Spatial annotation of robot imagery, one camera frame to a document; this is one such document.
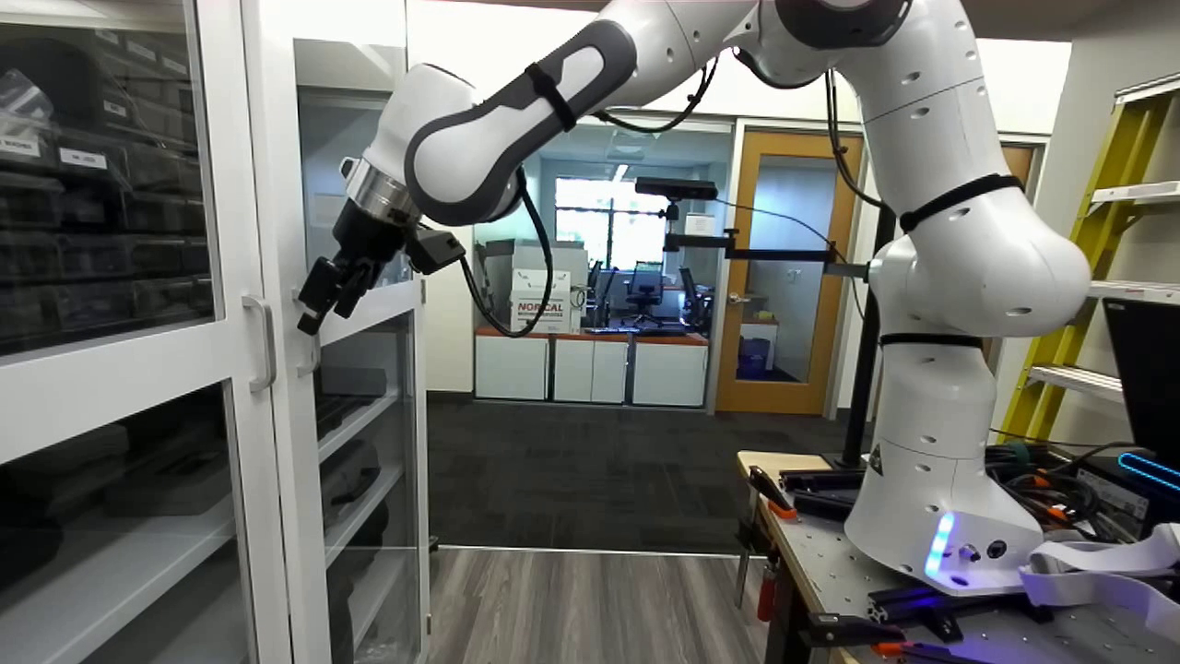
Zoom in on white cabinet door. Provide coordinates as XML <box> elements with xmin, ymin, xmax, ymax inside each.
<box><xmin>0</xmin><ymin>0</ymin><xmax>296</xmax><ymax>664</ymax></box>

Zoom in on wooden framed door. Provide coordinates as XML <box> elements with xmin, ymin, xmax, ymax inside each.
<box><xmin>717</xmin><ymin>130</ymin><xmax>855</xmax><ymax>418</ymax></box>

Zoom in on black table clamp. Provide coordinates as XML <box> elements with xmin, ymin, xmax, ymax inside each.
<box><xmin>749</xmin><ymin>468</ymin><xmax>858</xmax><ymax>521</ymax></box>

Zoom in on yellow ladder shelf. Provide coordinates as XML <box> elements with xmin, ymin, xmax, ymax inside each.
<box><xmin>998</xmin><ymin>86</ymin><xmax>1180</xmax><ymax>439</ymax></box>

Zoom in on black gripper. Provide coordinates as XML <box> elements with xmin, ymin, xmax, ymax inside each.
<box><xmin>297</xmin><ymin>204</ymin><xmax>466</xmax><ymax>335</ymax></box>

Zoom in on black camera on stand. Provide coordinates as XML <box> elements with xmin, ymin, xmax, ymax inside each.
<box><xmin>633</xmin><ymin>178</ymin><xmax>881</xmax><ymax>473</ymax></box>

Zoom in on perforated robot table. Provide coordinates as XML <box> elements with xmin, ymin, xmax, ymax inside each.
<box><xmin>736</xmin><ymin>448</ymin><xmax>1180</xmax><ymax>664</ymax></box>

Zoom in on white cabinet with shelves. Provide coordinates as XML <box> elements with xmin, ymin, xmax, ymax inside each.
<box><xmin>242</xmin><ymin>0</ymin><xmax>428</xmax><ymax>664</ymax></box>

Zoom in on white low cabinets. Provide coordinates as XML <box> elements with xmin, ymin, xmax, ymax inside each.
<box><xmin>476</xmin><ymin>330</ymin><xmax>707</xmax><ymax>410</ymax></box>

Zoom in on black cable bundle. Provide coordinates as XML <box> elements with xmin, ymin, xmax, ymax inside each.
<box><xmin>982</xmin><ymin>439</ymin><xmax>1157</xmax><ymax>546</ymax></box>

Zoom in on black laptop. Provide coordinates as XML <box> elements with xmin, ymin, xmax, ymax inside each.
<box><xmin>1101</xmin><ymin>297</ymin><xmax>1180</xmax><ymax>464</ymax></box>

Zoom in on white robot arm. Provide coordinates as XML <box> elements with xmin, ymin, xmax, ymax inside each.
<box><xmin>297</xmin><ymin>0</ymin><xmax>1091</xmax><ymax>596</ymax></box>

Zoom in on black parts organizer bins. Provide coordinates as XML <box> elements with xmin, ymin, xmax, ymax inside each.
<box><xmin>0</xmin><ymin>23</ymin><xmax>213</xmax><ymax>352</ymax></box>

